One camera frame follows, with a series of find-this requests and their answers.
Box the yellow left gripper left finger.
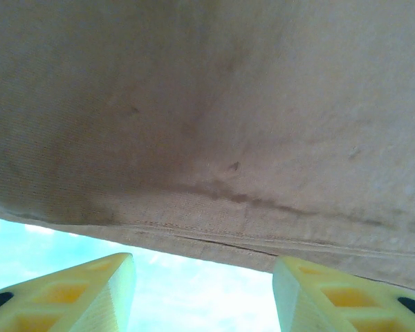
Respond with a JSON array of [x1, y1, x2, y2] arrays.
[[0, 252, 137, 332]]

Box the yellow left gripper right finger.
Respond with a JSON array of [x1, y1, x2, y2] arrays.
[[272, 255, 415, 332]]

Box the brown long pants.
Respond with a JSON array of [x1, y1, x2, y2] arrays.
[[0, 0, 415, 295]]

